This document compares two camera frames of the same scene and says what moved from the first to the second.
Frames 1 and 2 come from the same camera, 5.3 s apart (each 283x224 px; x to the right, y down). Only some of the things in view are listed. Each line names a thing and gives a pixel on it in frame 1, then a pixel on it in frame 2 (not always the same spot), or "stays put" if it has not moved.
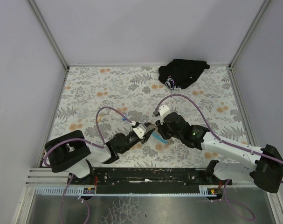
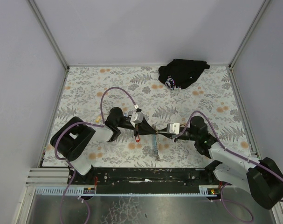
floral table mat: x=102 y=101 stays put
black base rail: x=144 y=176 stays put
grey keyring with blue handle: x=151 y=126 → x=155 y=150
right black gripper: x=163 y=129 → x=176 y=135
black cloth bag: x=179 y=73 stays put
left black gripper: x=146 y=135 → x=136 y=127
